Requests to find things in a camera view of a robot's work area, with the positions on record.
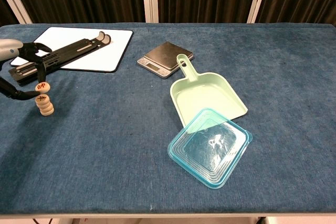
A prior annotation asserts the black folding laptop stand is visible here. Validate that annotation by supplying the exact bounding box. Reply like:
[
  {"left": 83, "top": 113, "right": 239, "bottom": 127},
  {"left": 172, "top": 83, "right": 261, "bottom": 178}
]
[{"left": 8, "top": 31, "right": 112, "bottom": 86}]

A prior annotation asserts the clear lid with teal rim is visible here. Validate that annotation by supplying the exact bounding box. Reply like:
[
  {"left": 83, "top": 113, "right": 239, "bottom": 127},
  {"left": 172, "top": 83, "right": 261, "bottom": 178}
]
[{"left": 167, "top": 108, "right": 253, "bottom": 189}]

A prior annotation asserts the mint green plastic dustpan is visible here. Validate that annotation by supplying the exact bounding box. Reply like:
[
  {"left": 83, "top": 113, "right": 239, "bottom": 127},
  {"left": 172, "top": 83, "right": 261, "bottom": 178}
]
[{"left": 170, "top": 54, "right": 248, "bottom": 127}]

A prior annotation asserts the chess disc red shuai character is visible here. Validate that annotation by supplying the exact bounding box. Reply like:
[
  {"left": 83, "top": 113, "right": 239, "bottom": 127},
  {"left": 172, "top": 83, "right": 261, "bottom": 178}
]
[{"left": 35, "top": 82, "right": 51, "bottom": 94}]

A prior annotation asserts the blue fabric table cover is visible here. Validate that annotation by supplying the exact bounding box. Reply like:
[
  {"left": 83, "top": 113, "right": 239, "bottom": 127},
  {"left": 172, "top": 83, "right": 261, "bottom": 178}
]
[{"left": 0, "top": 22, "right": 336, "bottom": 216}]

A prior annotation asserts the white board with black edge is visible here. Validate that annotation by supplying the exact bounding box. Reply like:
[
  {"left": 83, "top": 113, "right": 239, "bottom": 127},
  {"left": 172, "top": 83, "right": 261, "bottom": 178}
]
[{"left": 9, "top": 26, "right": 134, "bottom": 73}]

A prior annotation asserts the silver digital kitchen scale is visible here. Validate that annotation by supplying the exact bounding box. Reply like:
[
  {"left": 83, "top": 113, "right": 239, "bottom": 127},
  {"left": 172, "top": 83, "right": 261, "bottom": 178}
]
[{"left": 136, "top": 41, "right": 194, "bottom": 79}]

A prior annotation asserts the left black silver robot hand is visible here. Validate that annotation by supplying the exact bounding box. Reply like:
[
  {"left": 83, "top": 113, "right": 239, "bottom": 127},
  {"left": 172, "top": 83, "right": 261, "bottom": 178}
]
[{"left": 0, "top": 39, "right": 53, "bottom": 101}]

